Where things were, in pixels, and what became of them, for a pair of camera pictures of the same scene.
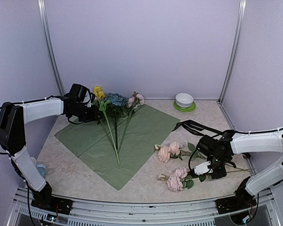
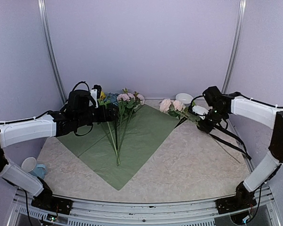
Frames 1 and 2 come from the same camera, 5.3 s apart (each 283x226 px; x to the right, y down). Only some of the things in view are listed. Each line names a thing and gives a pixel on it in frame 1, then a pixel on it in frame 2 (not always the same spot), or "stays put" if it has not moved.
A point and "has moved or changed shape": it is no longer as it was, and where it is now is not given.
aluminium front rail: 205,213 stays put
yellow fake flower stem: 100,94 stays put
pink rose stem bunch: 179,180 → 178,109
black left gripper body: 85,115 → 85,118
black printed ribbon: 199,129 has moved or changed shape
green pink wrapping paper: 115,151 stays put
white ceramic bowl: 184,100 stays put
